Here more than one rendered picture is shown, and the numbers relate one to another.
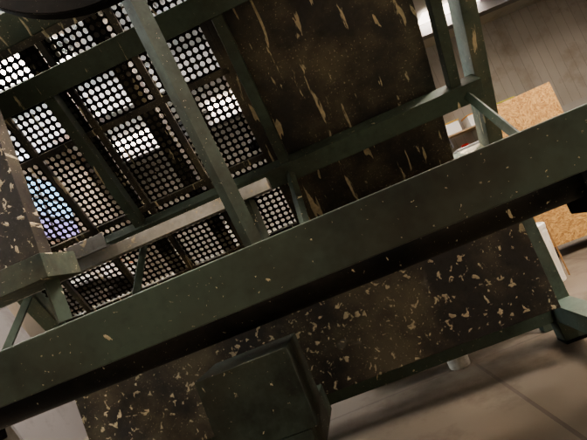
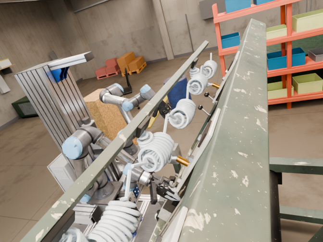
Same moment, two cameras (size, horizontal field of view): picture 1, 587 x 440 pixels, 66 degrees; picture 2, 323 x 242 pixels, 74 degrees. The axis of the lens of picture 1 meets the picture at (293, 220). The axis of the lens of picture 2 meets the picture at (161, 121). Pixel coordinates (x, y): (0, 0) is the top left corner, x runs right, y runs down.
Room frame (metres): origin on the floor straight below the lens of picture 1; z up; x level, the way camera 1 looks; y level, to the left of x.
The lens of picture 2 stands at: (1.43, 0.74, 2.14)
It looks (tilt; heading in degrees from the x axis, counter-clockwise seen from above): 27 degrees down; 294
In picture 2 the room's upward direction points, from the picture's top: 18 degrees counter-clockwise
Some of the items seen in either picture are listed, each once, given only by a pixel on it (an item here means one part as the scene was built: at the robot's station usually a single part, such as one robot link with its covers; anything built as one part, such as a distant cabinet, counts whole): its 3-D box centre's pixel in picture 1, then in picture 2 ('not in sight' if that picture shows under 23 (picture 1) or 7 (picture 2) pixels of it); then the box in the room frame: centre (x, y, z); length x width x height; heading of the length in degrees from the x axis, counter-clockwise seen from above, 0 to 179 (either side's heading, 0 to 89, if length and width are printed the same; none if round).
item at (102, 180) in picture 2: not in sight; (95, 176); (2.50, -0.21, 1.20); 0.13 x 0.12 x 0.14; 89
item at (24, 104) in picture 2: not in sight; (46, 99); (8.53, -5.26, 0.33); 1.69 x 1.56 x 0.67; 89
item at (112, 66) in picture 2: not in sight; (107, 68); (7.55, -8.50, 0.34); 1.22 x 0.93 x 0.68; 179
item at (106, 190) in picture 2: not in sight; (102, 187); (2.50, -0.21, 1.09); 0.15 x 0.15 x 0.10
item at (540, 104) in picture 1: (542, 174); (111, 127); (3.59, -1.97, 0.63); 0.50 x 0.42 x 1.25; 78
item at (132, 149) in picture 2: not in sight; (128, 147); (2.50, -0.71, 1.09); 0.15 x 0.15 x 0.10
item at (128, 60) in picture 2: not in sight; (132, 62); (6.03, -8.29, 0.39); 1.31 x 0.93 x 0.77; 89
